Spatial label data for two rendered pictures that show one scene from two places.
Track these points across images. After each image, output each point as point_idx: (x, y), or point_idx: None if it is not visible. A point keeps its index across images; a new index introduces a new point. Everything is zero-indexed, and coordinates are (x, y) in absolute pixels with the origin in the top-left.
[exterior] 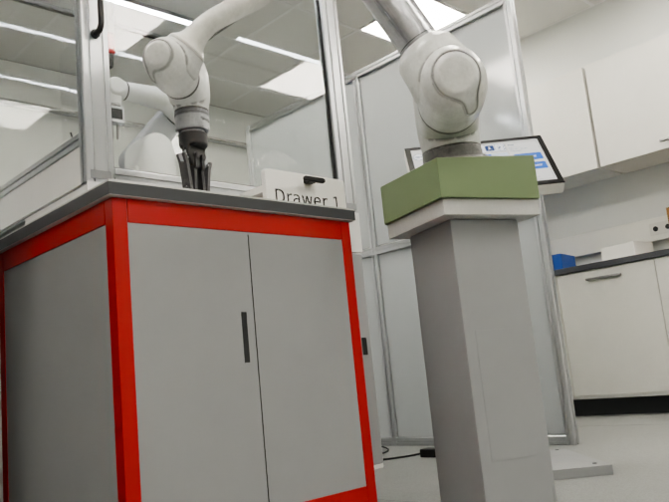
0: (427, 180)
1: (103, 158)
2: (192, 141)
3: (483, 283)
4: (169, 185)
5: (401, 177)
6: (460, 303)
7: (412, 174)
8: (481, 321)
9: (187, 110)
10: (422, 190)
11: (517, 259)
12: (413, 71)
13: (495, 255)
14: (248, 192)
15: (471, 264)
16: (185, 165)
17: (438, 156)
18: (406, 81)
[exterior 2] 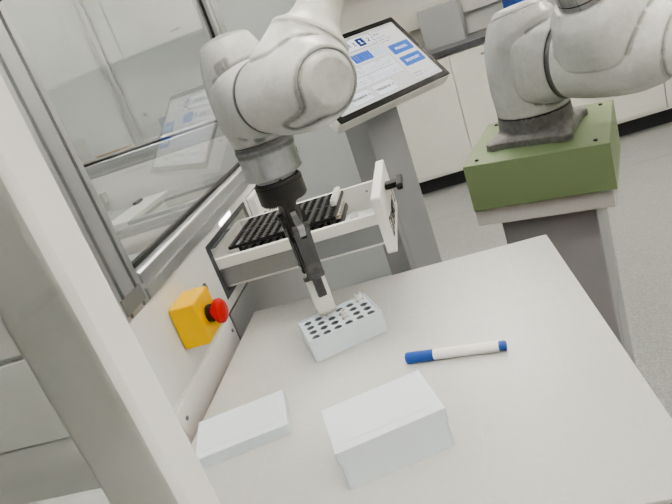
0: (585, 168)
1: (121, 268)
2: (299, 196)
3: (609, 255)
4: (186, 248)
5: (519, 160)
6: (610, 287)
7: (548, 158)
8: (615, 293)
9: (280, 144)
10: (572, 179)
11: (607, 214)
12: (617, 39)
13: (605, 220)
14: (334, 229)
15: (605, 241)
16: (311, 243)
17: (550, 124)
18: (586, 48)
